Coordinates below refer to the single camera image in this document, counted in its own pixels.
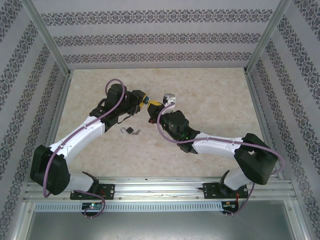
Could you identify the small black padlock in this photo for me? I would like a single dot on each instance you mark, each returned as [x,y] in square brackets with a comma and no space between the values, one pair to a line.
[129,130]

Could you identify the aluminium side rail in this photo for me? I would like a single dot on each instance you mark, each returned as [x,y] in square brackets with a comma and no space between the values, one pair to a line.
[62,100]
[257,100]

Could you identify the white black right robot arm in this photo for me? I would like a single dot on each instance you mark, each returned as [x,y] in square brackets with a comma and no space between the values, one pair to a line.
[215,148]

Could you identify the grey metal bottom panel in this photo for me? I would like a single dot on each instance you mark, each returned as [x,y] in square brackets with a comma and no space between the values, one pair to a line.
[160,225]

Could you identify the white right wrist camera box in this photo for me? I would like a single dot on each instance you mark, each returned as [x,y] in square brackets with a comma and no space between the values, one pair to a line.
[168,96]

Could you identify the aluminium mounting rail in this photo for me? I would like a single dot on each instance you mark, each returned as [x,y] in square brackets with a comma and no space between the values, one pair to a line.
[160,190]

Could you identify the small circuit board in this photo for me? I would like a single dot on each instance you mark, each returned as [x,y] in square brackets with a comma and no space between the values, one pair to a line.
[230,204]
[92,205]

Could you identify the aluminium frame post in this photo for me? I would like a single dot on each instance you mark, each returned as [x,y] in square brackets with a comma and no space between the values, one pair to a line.
[267,37]
[48,37]

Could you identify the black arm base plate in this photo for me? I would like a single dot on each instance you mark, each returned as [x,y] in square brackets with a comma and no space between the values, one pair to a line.
[210,191]
[110,191]

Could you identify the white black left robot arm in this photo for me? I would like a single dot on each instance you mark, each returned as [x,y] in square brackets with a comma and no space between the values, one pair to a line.
[80,138]

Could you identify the small blue padlock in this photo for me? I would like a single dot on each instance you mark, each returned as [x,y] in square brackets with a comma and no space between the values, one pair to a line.
[146,98]

